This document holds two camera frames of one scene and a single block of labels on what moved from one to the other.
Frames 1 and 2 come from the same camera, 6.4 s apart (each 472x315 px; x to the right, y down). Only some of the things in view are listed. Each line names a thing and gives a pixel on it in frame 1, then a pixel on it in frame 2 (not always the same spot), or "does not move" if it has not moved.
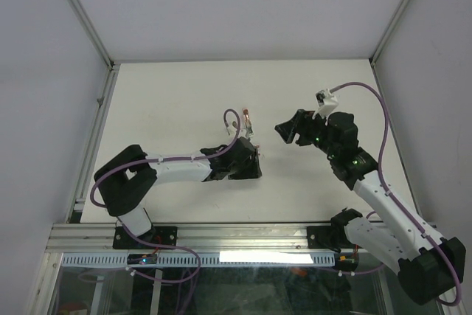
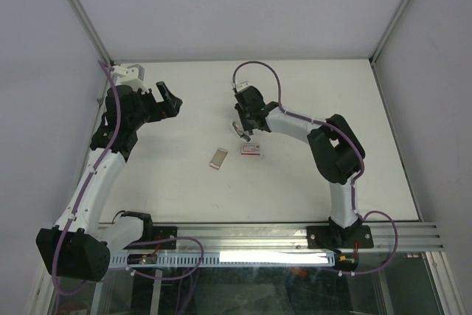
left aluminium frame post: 82,12 does not move
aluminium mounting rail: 192,238 does not move
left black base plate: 122,240 does not move
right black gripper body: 313,130 → 244,116
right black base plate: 333,237 does not move
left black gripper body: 248,170 → 148,109
